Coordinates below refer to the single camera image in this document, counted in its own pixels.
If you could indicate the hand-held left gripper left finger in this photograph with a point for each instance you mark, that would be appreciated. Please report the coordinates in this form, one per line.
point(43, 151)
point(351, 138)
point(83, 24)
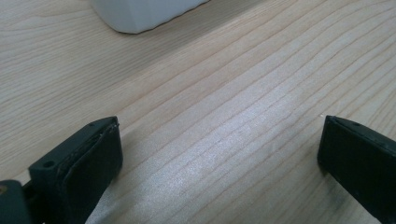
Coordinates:
point(84, 168)

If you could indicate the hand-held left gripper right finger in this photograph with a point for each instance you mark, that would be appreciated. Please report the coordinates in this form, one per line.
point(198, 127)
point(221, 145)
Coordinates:
point(361, 161)

